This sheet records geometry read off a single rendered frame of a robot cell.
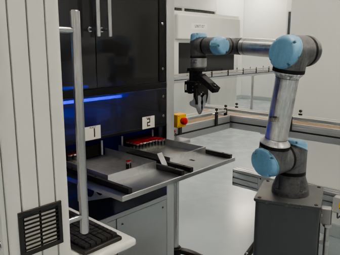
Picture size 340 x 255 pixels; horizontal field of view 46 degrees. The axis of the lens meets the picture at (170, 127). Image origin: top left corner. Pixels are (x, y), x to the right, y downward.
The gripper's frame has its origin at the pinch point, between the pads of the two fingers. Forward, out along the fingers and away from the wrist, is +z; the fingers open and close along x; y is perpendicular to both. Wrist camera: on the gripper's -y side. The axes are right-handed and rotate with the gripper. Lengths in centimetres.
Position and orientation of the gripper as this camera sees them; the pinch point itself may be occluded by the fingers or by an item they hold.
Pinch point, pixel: (201, 111)
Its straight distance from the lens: 187.2
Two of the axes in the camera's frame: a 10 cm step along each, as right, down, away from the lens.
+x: -6.8, 1.4, -7.2
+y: -7.4, -1.3, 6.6
